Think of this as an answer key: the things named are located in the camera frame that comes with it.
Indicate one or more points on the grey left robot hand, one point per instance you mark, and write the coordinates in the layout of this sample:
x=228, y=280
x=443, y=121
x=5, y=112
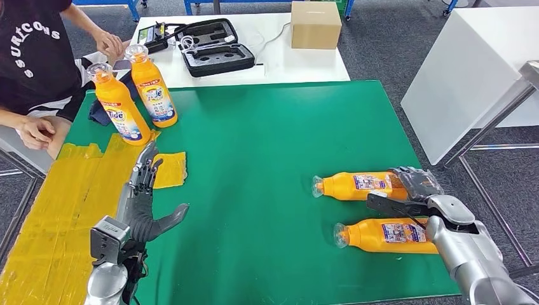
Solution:
x=141, y=210

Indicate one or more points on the person's left hand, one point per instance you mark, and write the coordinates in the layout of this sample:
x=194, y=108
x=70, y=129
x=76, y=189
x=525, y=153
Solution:
x=109, y=42

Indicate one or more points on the person's right hand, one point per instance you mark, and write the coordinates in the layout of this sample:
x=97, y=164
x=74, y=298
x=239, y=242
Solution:
x=38, y=132

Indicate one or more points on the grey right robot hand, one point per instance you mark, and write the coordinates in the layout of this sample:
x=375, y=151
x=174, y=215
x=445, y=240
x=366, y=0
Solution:
x=419, y=183

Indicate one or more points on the orange detergent bottle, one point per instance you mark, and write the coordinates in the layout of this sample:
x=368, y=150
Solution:
x=341, y=187
x=120, y=109
x=153, y=94
x=366, y=238

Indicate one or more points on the person's right forearm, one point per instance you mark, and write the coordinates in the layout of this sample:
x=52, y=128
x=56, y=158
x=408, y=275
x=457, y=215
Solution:
x=10, y=120

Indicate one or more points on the person's left forearm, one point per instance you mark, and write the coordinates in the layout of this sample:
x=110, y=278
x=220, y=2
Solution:
x=80, y=19

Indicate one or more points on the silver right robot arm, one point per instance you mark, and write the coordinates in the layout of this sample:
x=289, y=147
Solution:
x=471, y=257

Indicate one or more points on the smartphone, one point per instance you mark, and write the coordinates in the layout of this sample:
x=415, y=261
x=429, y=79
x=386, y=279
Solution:
x=122, y=64

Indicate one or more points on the grey seat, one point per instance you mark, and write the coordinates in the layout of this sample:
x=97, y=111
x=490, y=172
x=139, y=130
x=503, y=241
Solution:
x=17, y=151

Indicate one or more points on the black device with green screen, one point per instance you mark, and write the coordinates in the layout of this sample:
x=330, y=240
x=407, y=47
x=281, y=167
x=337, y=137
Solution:
x=156, y=38

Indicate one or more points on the person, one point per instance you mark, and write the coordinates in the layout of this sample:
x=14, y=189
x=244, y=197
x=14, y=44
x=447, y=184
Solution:
x=33, y=50

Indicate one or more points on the yellow tape patch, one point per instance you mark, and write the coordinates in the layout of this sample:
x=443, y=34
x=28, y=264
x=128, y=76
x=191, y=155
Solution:
x=54, y=219

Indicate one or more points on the black foam-lined case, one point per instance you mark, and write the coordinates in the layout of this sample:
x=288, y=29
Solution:
x=219, y=59

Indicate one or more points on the white cabinet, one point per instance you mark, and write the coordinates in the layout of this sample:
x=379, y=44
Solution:
x=463, y=75

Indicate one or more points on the green table mat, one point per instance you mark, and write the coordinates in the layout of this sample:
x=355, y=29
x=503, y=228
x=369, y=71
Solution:
x=273, y=126

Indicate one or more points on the white table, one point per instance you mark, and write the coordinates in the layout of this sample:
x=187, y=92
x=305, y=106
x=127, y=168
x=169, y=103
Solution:
x=294, y=67

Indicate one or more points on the cardboard box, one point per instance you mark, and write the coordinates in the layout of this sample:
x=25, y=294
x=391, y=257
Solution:
x=316, y=28

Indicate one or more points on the blue metal cart frame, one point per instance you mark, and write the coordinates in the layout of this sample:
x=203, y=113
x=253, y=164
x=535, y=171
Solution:
x=132, y=8
x=189, y=5
x=450, y=6

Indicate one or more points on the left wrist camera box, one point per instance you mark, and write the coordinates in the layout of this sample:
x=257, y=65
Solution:
x=109, y=240

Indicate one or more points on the grey metal frame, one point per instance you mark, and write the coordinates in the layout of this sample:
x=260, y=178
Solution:
x=21, y=210

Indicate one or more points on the steel stand frame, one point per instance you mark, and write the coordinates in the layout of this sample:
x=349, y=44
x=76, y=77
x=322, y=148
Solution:
x=497, y=122

